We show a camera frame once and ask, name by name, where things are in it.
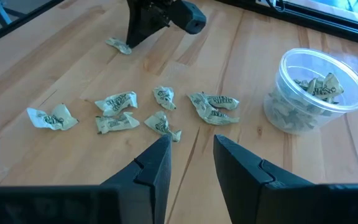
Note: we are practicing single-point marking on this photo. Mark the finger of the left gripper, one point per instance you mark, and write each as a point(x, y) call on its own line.
point(138, 21)

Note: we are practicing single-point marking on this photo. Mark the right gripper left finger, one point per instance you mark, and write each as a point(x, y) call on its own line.
point(148, 186)

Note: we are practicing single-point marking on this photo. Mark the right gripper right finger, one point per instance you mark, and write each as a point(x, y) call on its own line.
point(244, 186)

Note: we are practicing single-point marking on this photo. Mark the heap of packets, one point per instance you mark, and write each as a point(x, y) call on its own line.
point(319, 88)

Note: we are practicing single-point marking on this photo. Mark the clear plastic round container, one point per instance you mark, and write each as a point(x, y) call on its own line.
point(291, 118)

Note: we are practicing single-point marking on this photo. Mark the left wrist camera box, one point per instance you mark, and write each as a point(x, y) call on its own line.
point(188, 17)

